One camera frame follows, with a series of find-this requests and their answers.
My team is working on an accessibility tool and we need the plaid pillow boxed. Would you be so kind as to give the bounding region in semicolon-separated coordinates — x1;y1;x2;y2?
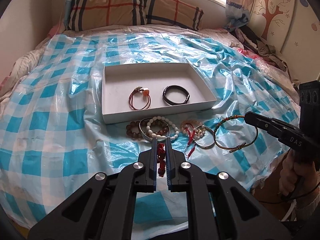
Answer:
142;0;204;30
67;0;148;32

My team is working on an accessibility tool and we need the black braided bracelet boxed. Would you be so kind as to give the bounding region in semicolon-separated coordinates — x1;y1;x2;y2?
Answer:
162;85;188;106

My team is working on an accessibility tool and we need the wardrobe with tree decal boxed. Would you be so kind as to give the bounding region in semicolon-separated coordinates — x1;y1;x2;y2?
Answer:
247;0;320;85

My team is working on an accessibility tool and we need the multicoloured woven cord bracelet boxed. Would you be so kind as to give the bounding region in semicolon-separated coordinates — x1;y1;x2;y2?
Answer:
213;114;259;153

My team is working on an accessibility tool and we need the white shallow box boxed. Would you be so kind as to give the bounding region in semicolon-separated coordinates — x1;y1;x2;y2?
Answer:
101;63;217;125

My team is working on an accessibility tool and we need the dark brown bead bracelet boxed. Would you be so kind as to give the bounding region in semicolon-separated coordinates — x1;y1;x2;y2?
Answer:
150;120;169;136

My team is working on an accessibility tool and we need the pink bead bracelet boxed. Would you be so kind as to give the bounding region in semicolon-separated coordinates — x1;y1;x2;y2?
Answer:
180;120;200;137

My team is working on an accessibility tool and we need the pink plastic bag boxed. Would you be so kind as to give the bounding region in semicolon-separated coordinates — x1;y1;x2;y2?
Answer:
235;46;259;62

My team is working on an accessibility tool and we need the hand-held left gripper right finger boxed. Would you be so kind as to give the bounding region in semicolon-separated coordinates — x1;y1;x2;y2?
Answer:
166;137;292;240

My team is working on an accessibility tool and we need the pile of clothes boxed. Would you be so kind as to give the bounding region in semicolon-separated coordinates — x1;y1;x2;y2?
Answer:
234;26;290;73

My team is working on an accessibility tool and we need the white bead bracelet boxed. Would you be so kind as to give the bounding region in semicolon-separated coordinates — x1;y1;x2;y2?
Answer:
146;116;180;140

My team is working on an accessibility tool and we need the red knotted bracelet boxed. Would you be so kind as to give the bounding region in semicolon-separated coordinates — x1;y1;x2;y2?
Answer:
156;142;167;178

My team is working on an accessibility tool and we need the blue checkered plastic sheet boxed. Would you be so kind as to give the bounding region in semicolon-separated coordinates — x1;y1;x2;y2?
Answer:
0;31;300;233

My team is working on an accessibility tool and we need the person's right hand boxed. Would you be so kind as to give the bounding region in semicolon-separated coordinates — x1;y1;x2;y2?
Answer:
278;151;297;196

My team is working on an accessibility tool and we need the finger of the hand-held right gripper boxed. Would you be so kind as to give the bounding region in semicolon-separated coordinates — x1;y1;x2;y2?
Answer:
244;111;285;139

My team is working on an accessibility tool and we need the red cord orange stone bracelet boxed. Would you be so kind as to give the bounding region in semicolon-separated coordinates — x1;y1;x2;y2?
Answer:
129;86;152;110

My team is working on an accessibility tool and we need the wide patterned silver bangle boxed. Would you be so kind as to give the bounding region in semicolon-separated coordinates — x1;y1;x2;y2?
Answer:
138;117;171;142

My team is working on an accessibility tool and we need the person's right forearm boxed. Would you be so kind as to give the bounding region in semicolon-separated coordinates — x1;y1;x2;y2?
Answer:
295;190;320;222

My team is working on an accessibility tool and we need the thin silver bangle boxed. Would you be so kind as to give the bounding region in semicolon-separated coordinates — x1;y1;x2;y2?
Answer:
193;126;217;148

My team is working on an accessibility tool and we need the pink cloth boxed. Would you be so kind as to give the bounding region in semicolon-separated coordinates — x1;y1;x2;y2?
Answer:
47;21;66;35

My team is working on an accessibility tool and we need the red cord tassel bracelet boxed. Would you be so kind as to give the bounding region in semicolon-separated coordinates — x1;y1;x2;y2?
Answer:
184;127;199;158

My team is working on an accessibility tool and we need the pearl bracelet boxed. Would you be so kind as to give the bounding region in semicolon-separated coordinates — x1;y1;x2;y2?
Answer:
194;125;213;140

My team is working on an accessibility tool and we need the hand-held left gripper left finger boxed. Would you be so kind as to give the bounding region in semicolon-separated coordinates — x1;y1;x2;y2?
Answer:
27;137;158;240

